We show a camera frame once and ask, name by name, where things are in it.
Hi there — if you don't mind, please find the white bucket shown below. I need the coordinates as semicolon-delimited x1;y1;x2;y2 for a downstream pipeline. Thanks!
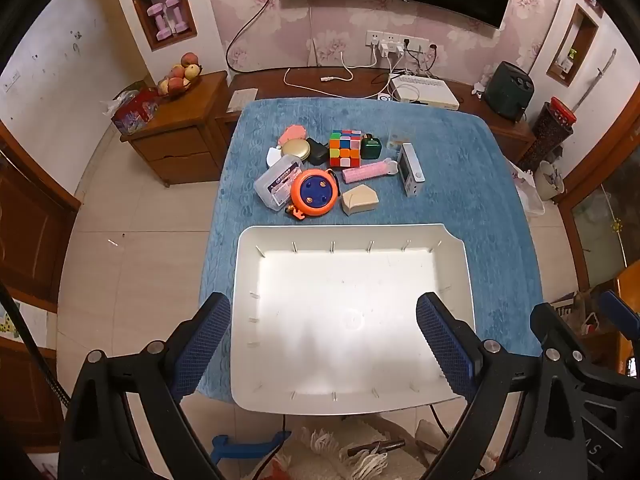
535;160;567;202

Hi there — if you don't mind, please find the white rectangular device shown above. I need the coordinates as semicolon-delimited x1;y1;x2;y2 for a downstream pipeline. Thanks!
397;143;427;198

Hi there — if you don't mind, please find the wooden side cabinet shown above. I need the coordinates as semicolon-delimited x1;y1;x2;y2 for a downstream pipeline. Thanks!
120;71;231;188

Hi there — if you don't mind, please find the long metal rod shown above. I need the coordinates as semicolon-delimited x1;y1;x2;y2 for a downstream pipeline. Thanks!
570;49;617;111

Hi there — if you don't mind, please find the dark vase with red rim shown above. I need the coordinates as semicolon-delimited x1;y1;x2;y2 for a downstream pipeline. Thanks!
517;100;578;171

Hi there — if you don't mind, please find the brown wooden door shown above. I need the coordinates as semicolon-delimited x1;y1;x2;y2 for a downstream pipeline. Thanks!
0;125;83;311

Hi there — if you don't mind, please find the black power adapter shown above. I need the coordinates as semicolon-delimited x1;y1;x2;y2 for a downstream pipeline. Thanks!
305;137;329;166

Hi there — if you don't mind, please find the orange round reel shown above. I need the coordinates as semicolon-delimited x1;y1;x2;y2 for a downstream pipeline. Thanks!
285;169;342;221

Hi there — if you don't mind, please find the beige wedge-shaped box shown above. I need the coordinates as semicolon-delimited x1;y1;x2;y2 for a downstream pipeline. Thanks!
341;183;379;217

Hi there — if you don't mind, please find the white plastic tray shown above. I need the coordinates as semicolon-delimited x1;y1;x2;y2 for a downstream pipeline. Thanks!
230;223;476;417

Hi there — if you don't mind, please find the blue textured tablecloth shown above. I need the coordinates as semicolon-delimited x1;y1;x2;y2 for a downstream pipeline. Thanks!
197;97;544;406

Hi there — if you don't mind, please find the dark green appliance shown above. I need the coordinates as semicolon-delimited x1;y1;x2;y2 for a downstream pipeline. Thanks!
482;61;535;122

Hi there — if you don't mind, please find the gold round tin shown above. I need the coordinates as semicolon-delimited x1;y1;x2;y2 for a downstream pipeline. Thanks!
281;139;312;161

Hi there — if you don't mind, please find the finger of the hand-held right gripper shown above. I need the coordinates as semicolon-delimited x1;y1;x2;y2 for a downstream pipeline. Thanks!
598;289;640;343
530;301;601;376

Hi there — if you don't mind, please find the white charging cable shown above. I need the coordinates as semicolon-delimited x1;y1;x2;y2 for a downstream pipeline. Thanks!
284;50;378;87

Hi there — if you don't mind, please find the black power cable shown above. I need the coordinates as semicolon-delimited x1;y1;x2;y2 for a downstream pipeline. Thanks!
225;0;291;75

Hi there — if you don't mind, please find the glass-front wooden cabinet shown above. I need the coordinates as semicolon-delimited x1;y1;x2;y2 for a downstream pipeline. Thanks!
557;160;640;286

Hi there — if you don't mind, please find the clear plastic bag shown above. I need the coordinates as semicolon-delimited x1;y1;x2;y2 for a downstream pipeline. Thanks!
101;91;132;117

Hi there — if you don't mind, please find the blue plastic tool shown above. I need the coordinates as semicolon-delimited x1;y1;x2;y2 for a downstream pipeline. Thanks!
211;432;292;463

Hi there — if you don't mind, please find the white set-top box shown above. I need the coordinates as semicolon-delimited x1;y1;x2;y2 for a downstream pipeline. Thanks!
390;75;460;111

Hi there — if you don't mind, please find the green jar with gold cap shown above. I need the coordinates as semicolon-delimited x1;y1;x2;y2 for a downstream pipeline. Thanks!
361;133;383;161

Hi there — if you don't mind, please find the clear plastic box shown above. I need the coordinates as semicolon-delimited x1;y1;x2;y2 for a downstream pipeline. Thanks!
253;155;304;212

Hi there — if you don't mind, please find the white tasselled rug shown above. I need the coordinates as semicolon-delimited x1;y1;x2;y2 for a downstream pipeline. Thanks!
270;417;451;480

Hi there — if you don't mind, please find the multicoloured puzzle cube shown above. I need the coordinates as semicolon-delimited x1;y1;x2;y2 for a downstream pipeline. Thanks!
328;130;363;169

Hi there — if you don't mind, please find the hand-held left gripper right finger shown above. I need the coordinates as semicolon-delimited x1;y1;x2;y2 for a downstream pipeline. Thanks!
416;291;585;480

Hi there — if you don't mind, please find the red gift box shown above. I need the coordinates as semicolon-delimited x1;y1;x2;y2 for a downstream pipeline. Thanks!
111;89;160;135

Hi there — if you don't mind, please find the dark wooden television stand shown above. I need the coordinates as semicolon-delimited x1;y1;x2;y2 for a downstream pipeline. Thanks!
215;66;537;161

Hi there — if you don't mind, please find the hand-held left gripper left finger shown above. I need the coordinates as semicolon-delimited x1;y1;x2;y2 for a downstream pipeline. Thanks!
59;291;233;480

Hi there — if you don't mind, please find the pink dumbbell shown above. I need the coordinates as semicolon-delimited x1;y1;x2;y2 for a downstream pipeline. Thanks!
166;0;187;33
147;2;172;41

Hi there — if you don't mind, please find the white power strip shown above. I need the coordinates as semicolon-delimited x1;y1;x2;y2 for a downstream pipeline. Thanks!
365;30;431;58

